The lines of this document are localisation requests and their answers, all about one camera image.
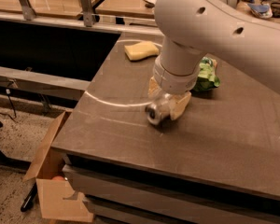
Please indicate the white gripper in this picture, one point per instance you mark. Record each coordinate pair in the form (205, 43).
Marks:
(174, 81)

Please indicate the silver blue redbull can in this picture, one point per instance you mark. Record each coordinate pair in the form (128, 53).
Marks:
(158, 109)

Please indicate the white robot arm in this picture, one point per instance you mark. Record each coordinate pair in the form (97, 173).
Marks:
(194, 28)

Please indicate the green chip bag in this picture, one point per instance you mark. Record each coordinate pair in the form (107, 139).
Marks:
(207, 78)

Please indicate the yellow sponge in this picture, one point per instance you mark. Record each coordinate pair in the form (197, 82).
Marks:
(141, 50)

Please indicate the blue white cloth item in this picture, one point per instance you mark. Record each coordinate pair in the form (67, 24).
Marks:
(261, 11)

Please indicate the orange ball in box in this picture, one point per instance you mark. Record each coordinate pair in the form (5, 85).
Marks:
(58, 178)

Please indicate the black round cup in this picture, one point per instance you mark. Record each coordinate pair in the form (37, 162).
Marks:
(275, 7)

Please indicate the open cardboard box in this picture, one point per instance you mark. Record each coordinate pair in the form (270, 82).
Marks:
(57, 199)

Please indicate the black chair base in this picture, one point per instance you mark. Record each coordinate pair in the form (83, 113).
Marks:
(23, 166)

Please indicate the middle metal bracket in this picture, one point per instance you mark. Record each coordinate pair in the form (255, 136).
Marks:
(88, 17)

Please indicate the metal bracket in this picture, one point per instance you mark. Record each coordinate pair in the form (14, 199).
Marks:
(27, 10)
(88, 17)

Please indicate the left metal bracket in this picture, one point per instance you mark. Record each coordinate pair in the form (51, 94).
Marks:
(27, 10)

